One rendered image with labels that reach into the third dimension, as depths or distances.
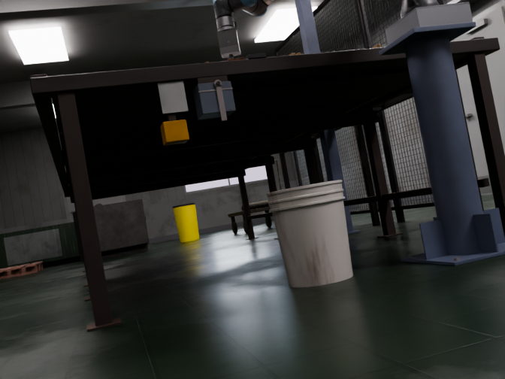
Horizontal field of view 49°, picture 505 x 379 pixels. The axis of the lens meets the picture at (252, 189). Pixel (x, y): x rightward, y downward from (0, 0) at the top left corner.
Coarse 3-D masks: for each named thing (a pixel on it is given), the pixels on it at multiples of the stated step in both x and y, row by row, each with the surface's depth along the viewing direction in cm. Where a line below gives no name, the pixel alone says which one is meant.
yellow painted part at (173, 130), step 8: (168, 120) 210; (176, 120) 207; (184, 120) 208; (160, 128) 212; (168, 128) 206; (176, 128) 206; (184, 128) 207; (168, 136) 205; (176, 136) 206; (184, 136) 207; (168, 144) 211
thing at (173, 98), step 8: (160, 88) 209; (168, 88) 210; (176, 88) 211; (160, 96) 208; (168, 96) 209; (176, 96) 210; (184, 96) 211; (168, 104) 209; (176, 104) 210; (184, 104) 211; (168, 112) 209; (176, 112) 210
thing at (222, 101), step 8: (200, 80) 213; (208, 80) 214; (216, 80) 212; (224, 80) 216; (200, 88) 211; (208, 88) 212; (216, 88) 212; (224, 88) 214; (232, 88) 214; (200, 96) 211; (208, 96) 211; (216, 96) 212; (224, 96) 213; (232, 96) 214; (200, 104) 212; (208, 104) 211; (216, 104) 212; (224, 104) 212; (232, 104) 214; (200, 112) 214; (208, 112) 211; (216, 112) 212; (224, 112) 212; (232, 112) 217; (224, 120) 212
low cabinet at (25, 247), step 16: (64, 224) 938; (0, 240) 910; (16, 240) 916; (32, 240) 923; (48, 240) 929; (64, 240) 936; (0, 256) 908; (16, 256) 914; (32, 256) 920; (48, 256) 927; (64, 256) 933; (80, 256) 945
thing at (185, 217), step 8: (176, 208) 950; (184, 208) 946; (192, 208) 954; (176, 216) 954; (184, 216) 946; (192, 216) 952; (184, 224) 947; (192, 224) 950; (184, 232) 947; (192, 232) 949; (184, 240) 948; (192, 240) 948
